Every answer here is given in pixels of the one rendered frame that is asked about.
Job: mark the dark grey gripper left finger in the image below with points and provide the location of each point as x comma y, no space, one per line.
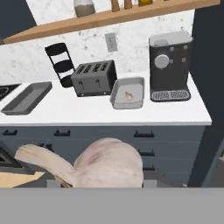
54,184

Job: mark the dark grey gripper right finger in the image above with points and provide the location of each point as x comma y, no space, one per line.
150,183

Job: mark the dark grey tupperware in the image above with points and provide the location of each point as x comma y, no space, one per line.
27,99

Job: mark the light grey tupperware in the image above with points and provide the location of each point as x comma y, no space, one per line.
128,94

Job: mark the blue-grey drawer front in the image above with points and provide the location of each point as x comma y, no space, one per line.
17,139
78,138
175,134
178,151
175,172

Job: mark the wooden cutting board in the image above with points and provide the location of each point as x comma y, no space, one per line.
14,179

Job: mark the dark grey square tray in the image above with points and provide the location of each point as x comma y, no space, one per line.
8,160

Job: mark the small tan food piece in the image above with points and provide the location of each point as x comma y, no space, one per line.
129,96

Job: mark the black hob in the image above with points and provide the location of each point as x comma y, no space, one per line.
7,89

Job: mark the dark grey four-slot toaster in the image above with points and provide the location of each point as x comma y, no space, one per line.
93,80

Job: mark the grey coffee machine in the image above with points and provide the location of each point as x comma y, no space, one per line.
169,67

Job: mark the dark blue tall cabinet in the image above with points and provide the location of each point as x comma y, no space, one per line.
208,73

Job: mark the glass jar with brown contents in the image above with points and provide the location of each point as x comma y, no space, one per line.
84,8

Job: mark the brown bottle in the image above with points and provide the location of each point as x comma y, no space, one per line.
128,3
115,5

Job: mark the yellow bottle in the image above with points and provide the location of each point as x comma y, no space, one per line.
145,2

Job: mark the grey wall outlet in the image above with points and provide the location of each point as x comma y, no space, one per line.
111,42

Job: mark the wooden wall shelf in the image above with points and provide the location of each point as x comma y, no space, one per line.
116,17

